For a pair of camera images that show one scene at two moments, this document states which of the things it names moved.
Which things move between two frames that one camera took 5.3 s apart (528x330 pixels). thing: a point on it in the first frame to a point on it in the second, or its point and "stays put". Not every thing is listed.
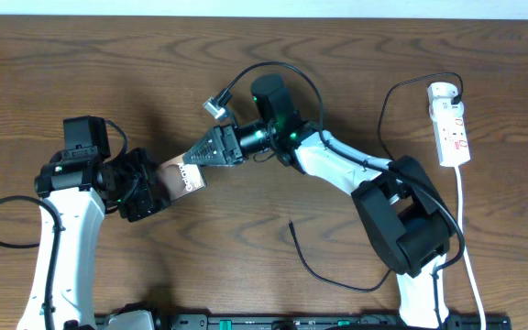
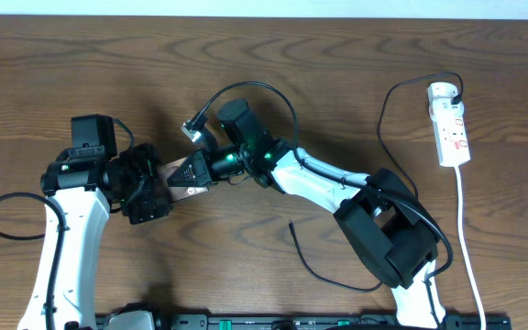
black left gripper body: x=142 y=192 stays put
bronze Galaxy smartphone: x=179 y=179 stays put
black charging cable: x=382 y=147 stays put
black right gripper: x=227 y=154 to x=198 y=162
